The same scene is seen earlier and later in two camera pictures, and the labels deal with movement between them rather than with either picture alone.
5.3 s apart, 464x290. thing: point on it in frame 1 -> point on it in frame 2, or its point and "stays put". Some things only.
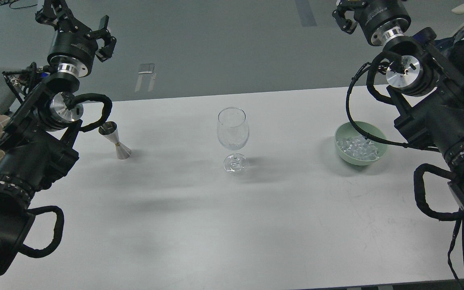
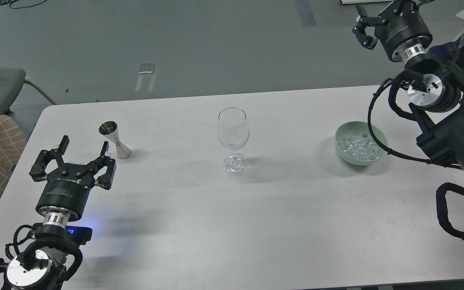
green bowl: [355, 149] stays put
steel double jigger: [110, 129] stays put
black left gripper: [72, 52] -> [68, 185]
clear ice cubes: [359, 148] stays put
